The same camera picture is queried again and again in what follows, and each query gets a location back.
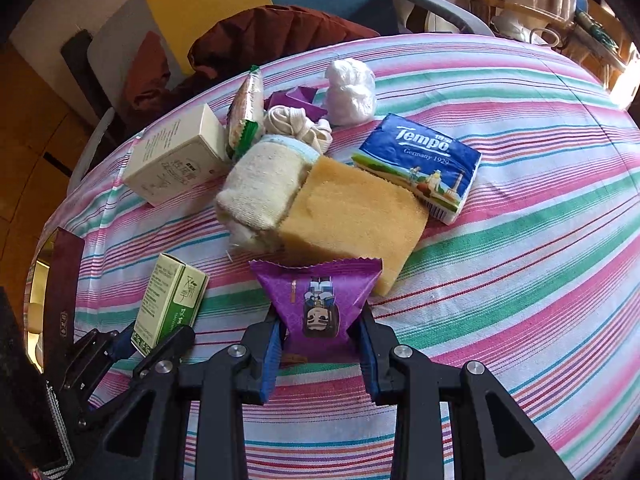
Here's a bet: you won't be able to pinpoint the yellow panel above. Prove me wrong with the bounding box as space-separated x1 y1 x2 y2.
144 0 273 75

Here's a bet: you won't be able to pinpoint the cracker packet green ends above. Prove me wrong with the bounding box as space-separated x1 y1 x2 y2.
226 65 266 161

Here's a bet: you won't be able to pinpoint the green cardboard box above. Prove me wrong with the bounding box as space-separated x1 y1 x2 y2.
131 252 210 361

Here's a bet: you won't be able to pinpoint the wooden cabinet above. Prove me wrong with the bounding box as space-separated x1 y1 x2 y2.
0 40 108 311

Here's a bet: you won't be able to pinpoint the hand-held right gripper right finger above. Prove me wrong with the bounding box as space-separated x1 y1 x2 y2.
357 305 576 480

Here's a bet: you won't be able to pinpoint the brown jacket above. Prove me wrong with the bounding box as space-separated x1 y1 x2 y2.
124 4 381 133

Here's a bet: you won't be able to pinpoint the purple snack packet cartoon print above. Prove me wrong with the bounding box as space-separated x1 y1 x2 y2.
249 256 384 363

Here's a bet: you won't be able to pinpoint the blue tissue pack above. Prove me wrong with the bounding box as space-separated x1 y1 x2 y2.
351 113 482 225

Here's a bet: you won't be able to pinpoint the yellow sponge block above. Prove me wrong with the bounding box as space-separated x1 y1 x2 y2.
277 155 430 297

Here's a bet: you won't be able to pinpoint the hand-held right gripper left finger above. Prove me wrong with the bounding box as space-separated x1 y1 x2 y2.
92 321 286 480

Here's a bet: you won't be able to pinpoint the rolled cream towel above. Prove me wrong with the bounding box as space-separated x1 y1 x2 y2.
215 134 321 253

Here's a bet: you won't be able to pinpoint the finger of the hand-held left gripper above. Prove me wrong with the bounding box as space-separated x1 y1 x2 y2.
62 325 135 401
131 325 197 385

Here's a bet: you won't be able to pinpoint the white plastic bag ball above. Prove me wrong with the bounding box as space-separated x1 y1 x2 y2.
322 58 377 126

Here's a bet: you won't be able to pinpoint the plain purple snack packet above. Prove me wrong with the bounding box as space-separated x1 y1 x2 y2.
270 86 328 121

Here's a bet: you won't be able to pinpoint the grey panel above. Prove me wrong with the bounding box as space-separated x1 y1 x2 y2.
92 0 193 106

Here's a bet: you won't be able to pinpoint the white cardboard box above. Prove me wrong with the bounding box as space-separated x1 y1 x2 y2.
121 103 231 207

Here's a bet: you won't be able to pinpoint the striped tablecloth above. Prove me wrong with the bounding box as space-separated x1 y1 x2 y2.
22 35 640 480

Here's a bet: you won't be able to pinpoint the dark red gift box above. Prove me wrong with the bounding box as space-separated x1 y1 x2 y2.
22 226 86 376

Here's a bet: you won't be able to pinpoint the cream rope bundle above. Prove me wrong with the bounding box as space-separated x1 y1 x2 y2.
262 105 333 153

